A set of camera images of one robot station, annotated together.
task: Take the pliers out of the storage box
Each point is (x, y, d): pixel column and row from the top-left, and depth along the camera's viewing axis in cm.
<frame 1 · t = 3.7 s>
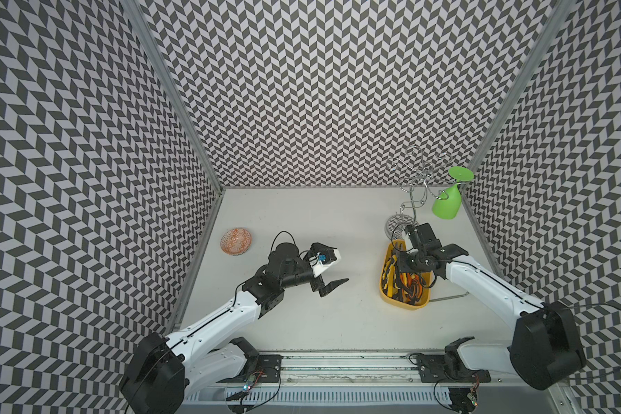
left hand: (338, 264, 74), fingers open
right hand: (401, 266, 86), fingers closed
yellow plastic storage box: (400, 300, 84), point 4 cm above the table
green plastic wine glass: (448, 209, 85), point 22 cm above the table
orange handled pliers in box: (411, 285, 86), point 4 cm above the table
yellow black pliers in box: (389, 279, 83), point 9 cm above the table

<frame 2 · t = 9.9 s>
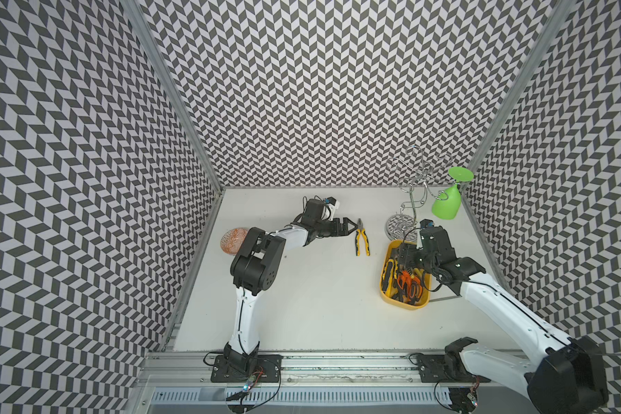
left hand: (350, 228, 97), fingers open
right hand: (407, 255, 83), fingers open
large yellow black pliers: (361, 230, 104), point 2 cm above the table
the other named things where they were.

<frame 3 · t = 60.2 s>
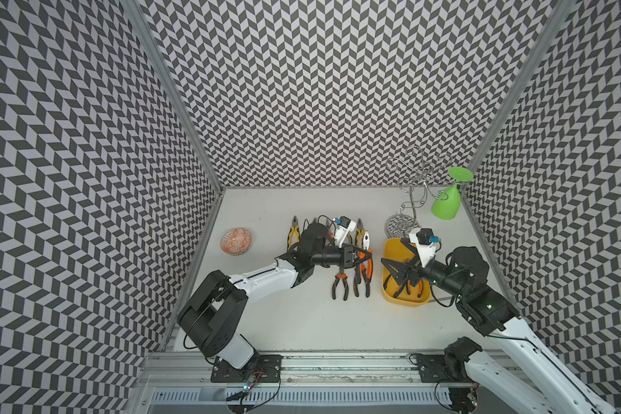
left hand: (368, 258, 76), fingers closed
right hand: (392, 255, 70), fingers open
yellow black pliers: (295, 220, 108), on the table
orange black diagonal cutters: (355, 285, 90), on the table
orange black long-nose pliers: (337, 277, 93), on the table
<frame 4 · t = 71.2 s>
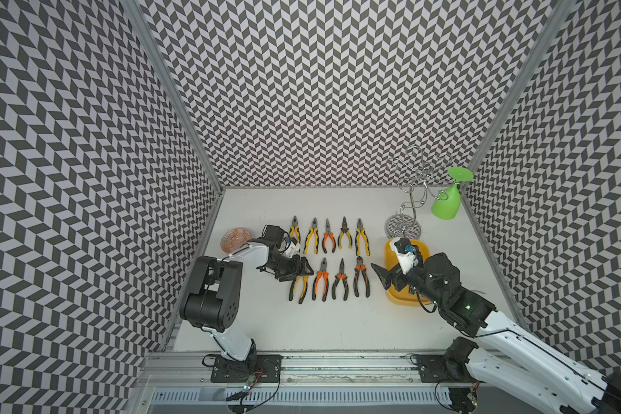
left hand: (303, 275, 90), fingers open
right hand: (386, 258, 75), fingers open
yellow black pliers 2: (314, 229, 104), point 2 cm above the table
orange black needle-nose pliers: (331, 235, 104), on the table
small yellow needle-nose pliers: (345, 228, 107), on the table
yellow black pliers front row: (293, 287, 88), point 2 cm above the table
